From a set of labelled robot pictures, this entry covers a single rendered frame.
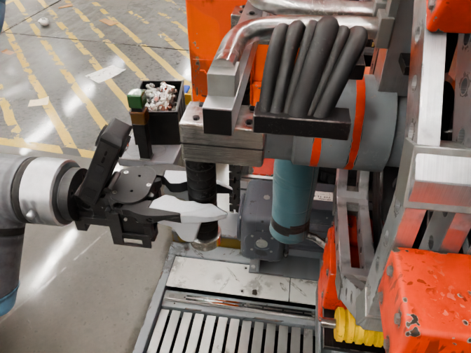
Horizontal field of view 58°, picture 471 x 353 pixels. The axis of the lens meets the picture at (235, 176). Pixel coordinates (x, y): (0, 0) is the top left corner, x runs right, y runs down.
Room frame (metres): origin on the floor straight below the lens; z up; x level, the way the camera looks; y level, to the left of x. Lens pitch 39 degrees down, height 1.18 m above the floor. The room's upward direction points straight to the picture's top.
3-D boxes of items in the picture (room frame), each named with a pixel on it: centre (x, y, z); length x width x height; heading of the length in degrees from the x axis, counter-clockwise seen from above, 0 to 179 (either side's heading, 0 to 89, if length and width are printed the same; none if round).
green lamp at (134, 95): (0.99, 0.26, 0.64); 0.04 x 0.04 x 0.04; 81
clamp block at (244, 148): (0.39, 0.01, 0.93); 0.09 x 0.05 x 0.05; 81
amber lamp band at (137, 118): (0.99, 0.26, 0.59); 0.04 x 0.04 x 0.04; 81
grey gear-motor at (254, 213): (0.84, -0.22, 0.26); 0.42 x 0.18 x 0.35; 81
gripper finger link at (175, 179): (0.42, 0.05, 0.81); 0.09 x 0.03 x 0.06; 91
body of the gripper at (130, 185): (0.41, 0.16, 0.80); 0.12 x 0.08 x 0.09; 81
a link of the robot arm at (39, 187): (0.42, 0.24, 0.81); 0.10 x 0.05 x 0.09; 171
